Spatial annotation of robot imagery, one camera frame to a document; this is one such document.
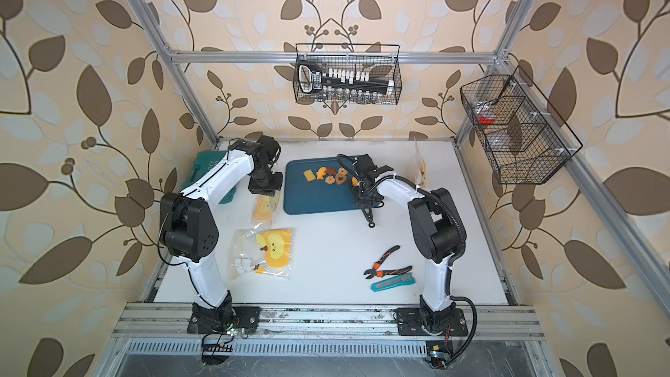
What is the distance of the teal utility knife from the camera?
32.4 inches

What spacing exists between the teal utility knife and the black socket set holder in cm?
61

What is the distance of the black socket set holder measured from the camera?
2.72 feet
